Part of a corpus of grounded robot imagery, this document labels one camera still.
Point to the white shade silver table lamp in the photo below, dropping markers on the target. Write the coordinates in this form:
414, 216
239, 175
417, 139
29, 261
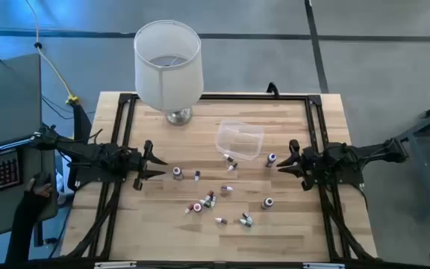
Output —
166, 82

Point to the grey metal table frame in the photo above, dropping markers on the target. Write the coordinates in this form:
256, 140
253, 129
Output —
423, 179

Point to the person's forearm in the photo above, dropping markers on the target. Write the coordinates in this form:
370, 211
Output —
24, 224

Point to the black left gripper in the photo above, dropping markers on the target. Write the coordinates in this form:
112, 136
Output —
136, 162

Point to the large black food coloring bottle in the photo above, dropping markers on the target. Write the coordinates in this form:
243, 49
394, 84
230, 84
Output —
268, 202

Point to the black aluminium table frame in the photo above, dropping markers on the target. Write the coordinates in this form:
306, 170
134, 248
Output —
245, 96

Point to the grey computer monitor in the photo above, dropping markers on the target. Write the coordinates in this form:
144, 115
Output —
6, 104

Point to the large maroon food coloring bottle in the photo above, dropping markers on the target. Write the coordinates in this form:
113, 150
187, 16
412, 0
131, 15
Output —
177, 172

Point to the small dark food coloring bottle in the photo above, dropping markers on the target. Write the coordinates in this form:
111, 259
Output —
233, 166
247, 216
229, 157

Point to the silver metal bracket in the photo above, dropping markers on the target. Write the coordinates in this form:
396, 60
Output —
323, 266
114, 265

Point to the clear plastic container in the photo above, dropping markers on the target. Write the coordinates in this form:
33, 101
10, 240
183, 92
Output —
239, 140

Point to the large red food coloring bottle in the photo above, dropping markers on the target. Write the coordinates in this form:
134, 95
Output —
197, 207

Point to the black clamp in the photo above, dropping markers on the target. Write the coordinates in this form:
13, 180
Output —
273, 89

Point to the small blue food coloring bottle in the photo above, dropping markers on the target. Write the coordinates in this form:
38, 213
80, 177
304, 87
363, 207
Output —
197, 175

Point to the person's hand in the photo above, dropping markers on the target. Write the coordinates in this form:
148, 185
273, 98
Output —
43, 191

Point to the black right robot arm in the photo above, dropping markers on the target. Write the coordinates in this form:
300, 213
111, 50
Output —
368, 151

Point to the large blue food coloring bottle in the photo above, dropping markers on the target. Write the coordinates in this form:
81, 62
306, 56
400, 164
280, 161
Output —
271, 158

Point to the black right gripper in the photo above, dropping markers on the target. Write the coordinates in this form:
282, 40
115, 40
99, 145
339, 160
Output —
310, 164

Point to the black stand post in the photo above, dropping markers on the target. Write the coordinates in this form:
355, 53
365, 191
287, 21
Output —
82, 123

